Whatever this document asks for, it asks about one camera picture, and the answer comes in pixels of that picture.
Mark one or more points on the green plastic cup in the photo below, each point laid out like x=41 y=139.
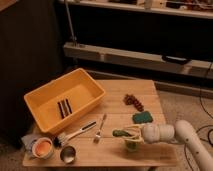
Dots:
x=131 y=147

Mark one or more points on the white bowl orange inside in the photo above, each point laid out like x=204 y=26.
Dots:
x=42 y=148

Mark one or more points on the yellow plastic bin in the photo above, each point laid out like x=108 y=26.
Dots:
x=59 y=103

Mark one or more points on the wooden shelf beam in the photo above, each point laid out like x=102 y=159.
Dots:
x=134 y=59

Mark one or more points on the upper white shelf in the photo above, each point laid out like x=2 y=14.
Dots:
x=128 y=7

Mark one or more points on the metal pole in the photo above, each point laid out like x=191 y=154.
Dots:
x=70 y=23

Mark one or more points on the green sponge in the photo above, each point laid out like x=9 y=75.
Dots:
x=144 y=117

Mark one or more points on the grey cloth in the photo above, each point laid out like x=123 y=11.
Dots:
x=28 y=142

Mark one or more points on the brown grape bunch toy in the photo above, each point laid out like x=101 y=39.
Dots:
x=132 y=100

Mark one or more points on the green pepper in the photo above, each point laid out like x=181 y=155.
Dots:
x=120 y=133

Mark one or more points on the silver fork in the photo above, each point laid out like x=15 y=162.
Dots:
x=98 y=134

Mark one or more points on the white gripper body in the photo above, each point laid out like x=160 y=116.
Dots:
x=151 y=133

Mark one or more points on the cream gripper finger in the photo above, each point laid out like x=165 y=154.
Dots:
x=136 y=128
x=135 y=139

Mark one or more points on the small metal cup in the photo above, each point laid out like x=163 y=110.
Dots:
x=68 y=154

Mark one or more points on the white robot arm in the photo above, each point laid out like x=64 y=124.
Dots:
x=182 y=131

